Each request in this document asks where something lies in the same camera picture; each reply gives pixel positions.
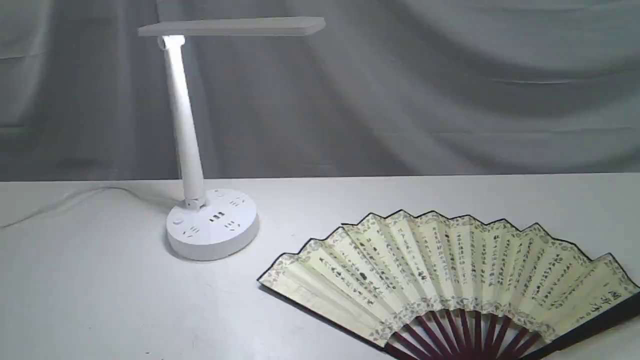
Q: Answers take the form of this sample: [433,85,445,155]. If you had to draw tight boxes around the folding paper fan maroon ribs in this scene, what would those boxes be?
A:
[258,210,639,360]

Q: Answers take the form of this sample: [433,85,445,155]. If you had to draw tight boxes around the white desk lamp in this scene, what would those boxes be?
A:
[137,16,326,262]

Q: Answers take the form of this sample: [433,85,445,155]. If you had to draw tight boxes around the grey backdrop cloth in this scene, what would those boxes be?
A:
[1,0,640,182]

